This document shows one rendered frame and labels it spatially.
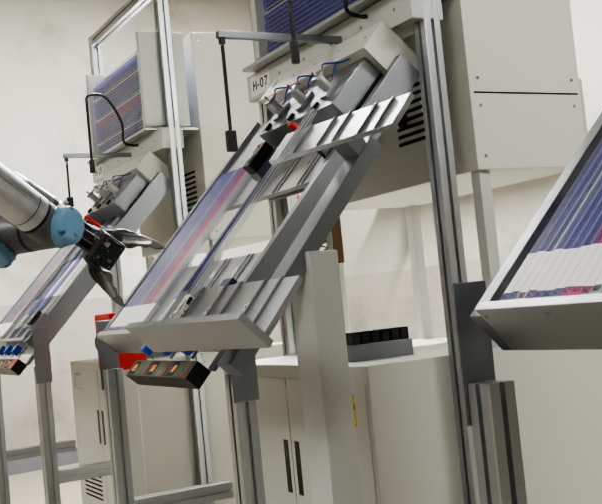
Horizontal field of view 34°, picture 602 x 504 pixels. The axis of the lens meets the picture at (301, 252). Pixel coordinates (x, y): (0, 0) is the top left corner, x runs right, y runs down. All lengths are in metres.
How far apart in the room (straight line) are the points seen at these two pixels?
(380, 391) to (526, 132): 0.68
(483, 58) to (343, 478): 1.02
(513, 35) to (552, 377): 0.76
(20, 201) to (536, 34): 1.20
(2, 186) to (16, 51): 4.10
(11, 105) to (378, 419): 4.13
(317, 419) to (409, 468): 0.46
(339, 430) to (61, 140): 4.42
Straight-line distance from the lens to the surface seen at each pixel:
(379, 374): 1.99
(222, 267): 2.07
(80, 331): 5.77
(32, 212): 1.86
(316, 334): 1.59
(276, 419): 2.34
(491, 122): 2.22
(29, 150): 5.79
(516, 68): 2.29
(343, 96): 2.06
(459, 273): 2.06
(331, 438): 1.61
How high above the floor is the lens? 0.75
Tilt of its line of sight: 3 degrees up
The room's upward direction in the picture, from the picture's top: 6 degrees counter-clockwise
